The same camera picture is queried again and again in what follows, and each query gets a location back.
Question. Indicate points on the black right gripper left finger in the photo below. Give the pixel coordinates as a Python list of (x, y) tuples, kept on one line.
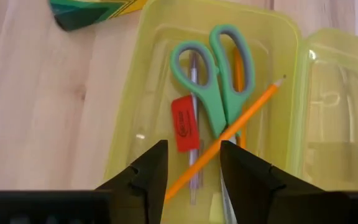
[(141, 193)]

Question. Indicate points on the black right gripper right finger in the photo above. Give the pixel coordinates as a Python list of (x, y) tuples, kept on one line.
[(253, 193)]

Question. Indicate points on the orange pencil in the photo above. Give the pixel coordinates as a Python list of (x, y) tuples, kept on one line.
[(247, 115)]

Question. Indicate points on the red eraser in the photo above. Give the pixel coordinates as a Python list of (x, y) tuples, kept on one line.
[(185, 124)]

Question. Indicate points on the silver pen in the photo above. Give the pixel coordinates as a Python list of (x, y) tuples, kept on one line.
[(194, 74)]

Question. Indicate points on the green yellow crayon box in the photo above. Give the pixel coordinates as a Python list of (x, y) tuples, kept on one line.
[(79, 14)]

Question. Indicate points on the translucent yellow plastic pencil case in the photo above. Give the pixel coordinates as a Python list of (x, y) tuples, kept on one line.
[(154, 93)]

